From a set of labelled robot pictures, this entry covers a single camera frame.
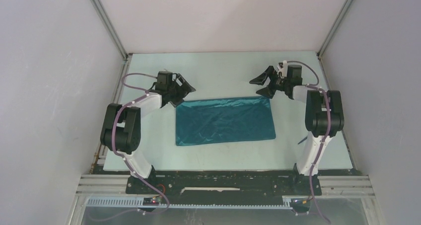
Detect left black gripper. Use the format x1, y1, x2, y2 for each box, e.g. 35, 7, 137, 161
167, 74, 195, 108

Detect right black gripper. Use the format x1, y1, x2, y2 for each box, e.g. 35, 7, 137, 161
250, 66, 290, 99

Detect teal satin napkin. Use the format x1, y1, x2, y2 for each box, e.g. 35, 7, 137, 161
175, 96, 276, 147

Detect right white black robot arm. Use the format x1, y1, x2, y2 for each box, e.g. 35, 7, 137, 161
249, 61, 345, 194

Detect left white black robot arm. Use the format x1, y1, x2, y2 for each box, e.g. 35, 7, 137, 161
100, 71, 196, 193

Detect small black circuit board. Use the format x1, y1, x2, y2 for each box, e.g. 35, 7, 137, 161
142, 198, 160, 206

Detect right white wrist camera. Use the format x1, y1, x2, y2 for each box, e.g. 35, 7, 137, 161
277, 61, 288, 78

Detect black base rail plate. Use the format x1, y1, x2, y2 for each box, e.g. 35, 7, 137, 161
126, 170, 322, 206

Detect grey slotted cable duct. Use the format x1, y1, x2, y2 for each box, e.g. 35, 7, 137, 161
86, 197, 295, 210

